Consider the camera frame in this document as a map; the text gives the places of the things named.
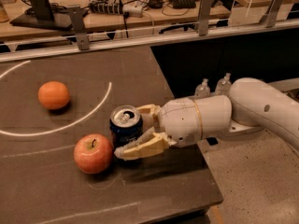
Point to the right clear sanitizer bottle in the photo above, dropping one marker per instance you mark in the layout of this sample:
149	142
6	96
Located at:
223	85

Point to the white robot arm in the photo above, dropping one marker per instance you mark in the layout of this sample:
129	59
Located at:
250	106

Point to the grey low shelf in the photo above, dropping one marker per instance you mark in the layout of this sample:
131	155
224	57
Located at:
286	84

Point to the black monitor stand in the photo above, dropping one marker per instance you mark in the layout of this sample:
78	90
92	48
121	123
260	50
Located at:
42	16

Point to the metal rail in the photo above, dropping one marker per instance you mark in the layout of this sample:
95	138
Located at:
148	40

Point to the right metal bracket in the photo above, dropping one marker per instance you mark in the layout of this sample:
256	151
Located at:
269	18

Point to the blue pepsi can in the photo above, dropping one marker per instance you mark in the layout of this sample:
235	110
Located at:
126	125

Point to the orange fruit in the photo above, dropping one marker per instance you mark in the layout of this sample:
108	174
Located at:
53	95

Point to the metal bracket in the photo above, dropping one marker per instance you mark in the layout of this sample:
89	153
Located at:
203	16
269	18
76	17

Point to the clear sanitizer bottle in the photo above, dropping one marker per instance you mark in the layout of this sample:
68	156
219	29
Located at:
223	85
202	90

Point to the left clear sanitizer bottle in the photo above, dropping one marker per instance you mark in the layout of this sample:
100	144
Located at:
202	90

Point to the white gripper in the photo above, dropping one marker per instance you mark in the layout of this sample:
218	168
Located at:
178	119

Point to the black keyboard device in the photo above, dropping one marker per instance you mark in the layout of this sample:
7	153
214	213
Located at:
183	4

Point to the grey power strip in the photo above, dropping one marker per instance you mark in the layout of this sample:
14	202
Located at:
115	9

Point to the left metal bracket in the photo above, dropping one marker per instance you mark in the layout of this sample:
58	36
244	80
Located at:
76	17

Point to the red apple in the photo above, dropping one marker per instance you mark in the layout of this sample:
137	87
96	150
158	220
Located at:
93	153

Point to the middle metal bracket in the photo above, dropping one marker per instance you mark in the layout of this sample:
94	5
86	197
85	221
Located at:
203	16

